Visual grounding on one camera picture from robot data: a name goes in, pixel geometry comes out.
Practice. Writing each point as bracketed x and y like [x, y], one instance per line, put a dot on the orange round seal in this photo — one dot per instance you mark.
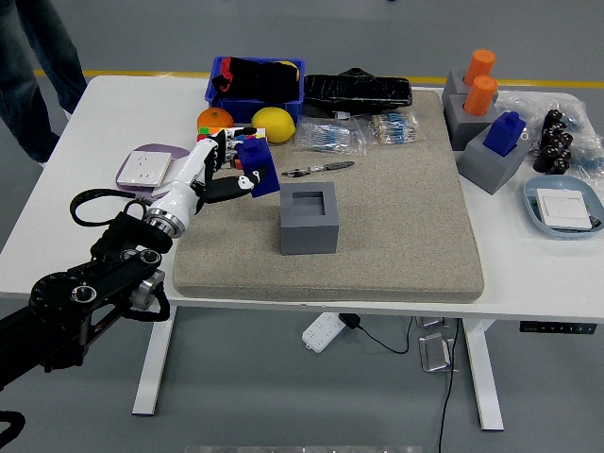
[481, 63]
[480, 96]

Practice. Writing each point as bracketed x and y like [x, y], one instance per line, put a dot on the blue square seal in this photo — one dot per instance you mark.
[504, 134]
[259, 162]

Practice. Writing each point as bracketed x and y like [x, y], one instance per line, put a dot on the colourful puzzle cube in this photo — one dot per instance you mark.
[207, 131]
[258, 135]

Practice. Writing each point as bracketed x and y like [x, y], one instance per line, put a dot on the clear bag of brown resistors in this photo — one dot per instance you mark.
[394, 128]

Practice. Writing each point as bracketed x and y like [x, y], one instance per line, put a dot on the yellow lemon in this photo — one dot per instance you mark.
[276, 123]

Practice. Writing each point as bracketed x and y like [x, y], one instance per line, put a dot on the black table control panel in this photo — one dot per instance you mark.
[557, 327]

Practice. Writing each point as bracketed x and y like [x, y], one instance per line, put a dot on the white wall socket panel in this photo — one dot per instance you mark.
[144, 169]

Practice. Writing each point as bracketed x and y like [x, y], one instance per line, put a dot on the black plastic-wrapped keyboard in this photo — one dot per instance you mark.
[358, 92]

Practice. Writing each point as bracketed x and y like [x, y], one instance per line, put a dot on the orange fruit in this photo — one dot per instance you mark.
[214, 118]

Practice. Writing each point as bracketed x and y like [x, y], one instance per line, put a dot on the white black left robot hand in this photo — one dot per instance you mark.
[186, 186]

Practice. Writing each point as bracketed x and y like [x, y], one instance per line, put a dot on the grey round-slot seal holder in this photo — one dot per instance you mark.
[464, 132]
[454, 85]

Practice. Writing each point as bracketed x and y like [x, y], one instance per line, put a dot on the silver metal bracket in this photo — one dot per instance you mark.
[431, 322]
[436, 354]

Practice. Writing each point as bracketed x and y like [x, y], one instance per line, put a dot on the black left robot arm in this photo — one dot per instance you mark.
[94, 283]

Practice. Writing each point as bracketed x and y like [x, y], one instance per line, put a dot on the purple dish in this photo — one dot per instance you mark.
[181, 152]

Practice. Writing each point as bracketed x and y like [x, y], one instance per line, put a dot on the blue plastic bin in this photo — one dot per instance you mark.
[213, 80]

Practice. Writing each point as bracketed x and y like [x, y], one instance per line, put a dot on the light blue dish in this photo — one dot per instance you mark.
[566, 181]

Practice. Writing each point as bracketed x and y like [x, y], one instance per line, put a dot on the black red cloth gloves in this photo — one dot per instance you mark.
[264, 80]

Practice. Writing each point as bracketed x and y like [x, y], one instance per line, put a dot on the yellow item in bin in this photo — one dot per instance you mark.
[296, 72]

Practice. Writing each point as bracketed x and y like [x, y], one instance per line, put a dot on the white table leg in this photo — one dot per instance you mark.
[483, 377]
[153, 358]

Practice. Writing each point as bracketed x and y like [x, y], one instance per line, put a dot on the clear bag of small parts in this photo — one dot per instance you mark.
[590, 151]
[524, 101]

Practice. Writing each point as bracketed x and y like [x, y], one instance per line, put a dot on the clear bag of blue resistors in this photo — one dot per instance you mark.
[330, 137]

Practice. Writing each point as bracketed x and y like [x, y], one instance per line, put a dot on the grey square-slot seal holder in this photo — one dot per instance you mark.
[488, 172]
[309, 236]

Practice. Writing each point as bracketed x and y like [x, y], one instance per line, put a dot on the grey-brown table mat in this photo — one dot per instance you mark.
[401, 226]

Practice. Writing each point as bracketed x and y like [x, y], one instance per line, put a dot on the white power strip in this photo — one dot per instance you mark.
[323, 332]

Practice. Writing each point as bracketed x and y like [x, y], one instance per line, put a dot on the person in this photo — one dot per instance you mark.
[28, 71]

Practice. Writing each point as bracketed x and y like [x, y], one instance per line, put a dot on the black silver pen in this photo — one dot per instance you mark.
[330, 166]

